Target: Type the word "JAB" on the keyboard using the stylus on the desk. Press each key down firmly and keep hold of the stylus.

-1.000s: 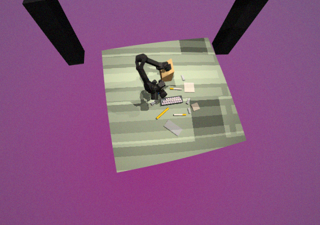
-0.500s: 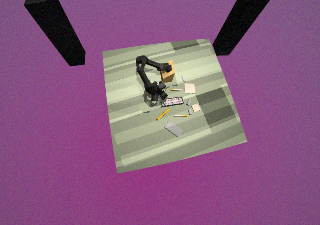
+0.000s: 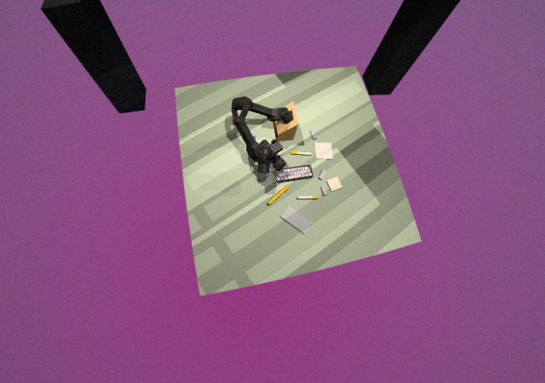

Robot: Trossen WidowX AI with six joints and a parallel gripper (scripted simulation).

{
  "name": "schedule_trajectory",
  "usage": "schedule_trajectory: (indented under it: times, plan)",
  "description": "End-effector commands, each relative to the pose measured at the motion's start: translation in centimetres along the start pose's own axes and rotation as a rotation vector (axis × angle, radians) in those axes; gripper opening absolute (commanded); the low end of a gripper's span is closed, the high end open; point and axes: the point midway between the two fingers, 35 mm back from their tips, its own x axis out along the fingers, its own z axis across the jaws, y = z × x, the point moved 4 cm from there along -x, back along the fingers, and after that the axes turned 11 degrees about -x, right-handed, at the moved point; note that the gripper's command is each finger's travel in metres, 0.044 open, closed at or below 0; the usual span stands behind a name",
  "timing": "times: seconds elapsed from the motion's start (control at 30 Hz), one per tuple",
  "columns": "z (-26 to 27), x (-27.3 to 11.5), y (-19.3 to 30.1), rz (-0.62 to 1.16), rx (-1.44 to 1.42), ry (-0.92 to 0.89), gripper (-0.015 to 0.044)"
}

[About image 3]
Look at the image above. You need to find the keyboard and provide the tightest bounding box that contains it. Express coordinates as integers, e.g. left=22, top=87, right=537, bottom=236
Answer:
left=274, top=164, right=313, bottom=182

